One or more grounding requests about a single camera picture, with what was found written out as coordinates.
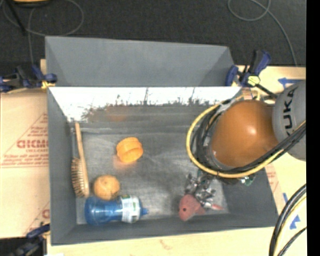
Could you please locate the brown cardboard board, red print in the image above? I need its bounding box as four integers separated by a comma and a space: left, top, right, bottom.
0, 91, 285, 239

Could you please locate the wooden hairbrush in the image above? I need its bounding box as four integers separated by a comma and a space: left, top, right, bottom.
70, 121, 91, 198

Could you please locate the blue plastic bottle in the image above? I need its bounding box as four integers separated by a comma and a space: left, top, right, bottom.
84, 194, 149, 226

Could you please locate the orange plastic cup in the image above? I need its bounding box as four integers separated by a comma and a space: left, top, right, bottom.
116, 137, 144, 163

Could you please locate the grey metal bin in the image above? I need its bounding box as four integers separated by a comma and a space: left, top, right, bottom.
44, 36, 279, 245

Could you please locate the red toy animal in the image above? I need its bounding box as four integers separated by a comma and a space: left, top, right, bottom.
178, 194, 225, 222

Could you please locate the orange fruit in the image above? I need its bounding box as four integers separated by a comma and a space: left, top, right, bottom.
92, 174, 121, 201

